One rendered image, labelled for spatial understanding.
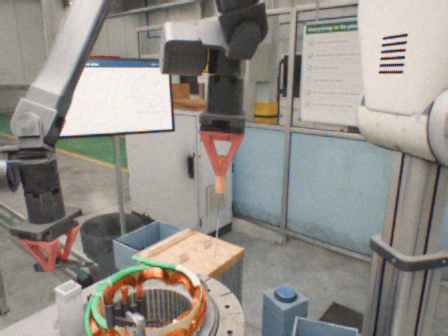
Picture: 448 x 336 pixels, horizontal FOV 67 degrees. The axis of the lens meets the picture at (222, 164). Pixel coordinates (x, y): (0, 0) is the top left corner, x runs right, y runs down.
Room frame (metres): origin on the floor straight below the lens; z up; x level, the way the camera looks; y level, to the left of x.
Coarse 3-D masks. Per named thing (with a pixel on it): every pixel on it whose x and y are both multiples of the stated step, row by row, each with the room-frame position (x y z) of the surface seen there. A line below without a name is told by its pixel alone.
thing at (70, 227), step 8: (64, 224) 0.54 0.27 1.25; (72, 224) 0.56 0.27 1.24; (48, 232) 0.51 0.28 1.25; (56, 232) 0.52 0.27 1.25; (64, 232) 0.53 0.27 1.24; (72, 232) 0.55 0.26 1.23; (48, 240) 0.50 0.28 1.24; (72, 240) 0.56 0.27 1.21; (64, 248) 0.56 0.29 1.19; (64, 256) 0.56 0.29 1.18
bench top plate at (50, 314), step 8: (88, 288) 1.03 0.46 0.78; (40, 312) 0.91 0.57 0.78; (48, 312) 0.91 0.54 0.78; (56, 312) 0.91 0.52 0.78; (24, 320) 0.87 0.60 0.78; (32, 320) 0.87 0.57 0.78; (40, 320) 0.87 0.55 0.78; (48, 320) 0.87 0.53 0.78; (8, 328) 0.84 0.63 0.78; (16, 328) 0.84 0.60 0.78; (24, 328) 0.84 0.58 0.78; (32, 328) 0.84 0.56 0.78; (40, 328) 0.84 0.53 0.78; (48, 328) 0.84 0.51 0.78; (248, 328) 0.84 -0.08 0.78; (256, 328) 0.84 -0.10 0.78
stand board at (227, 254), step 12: (168, 240) 0.84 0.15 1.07; (192, 240) 0.84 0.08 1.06; (204, 240) 0.84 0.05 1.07; (144, 252) 0.77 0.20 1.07; (168, 252) 0.77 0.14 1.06; (180, 252) 0.77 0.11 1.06; (192, 252) 0.77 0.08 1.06; (204, 252) 0.77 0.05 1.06; (216, 252) 0.77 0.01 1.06; (228, 252) 0.77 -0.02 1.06; (240, 252) 0.78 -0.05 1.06; (144, 264) 0.74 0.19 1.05; (180, 264) 0.72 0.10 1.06; (192, 264) 0.72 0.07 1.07; (204, 264) 0.72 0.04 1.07; (216, 264) 0.72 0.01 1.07; (228, 264) 0.74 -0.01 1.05; (216, 276) 0.70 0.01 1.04
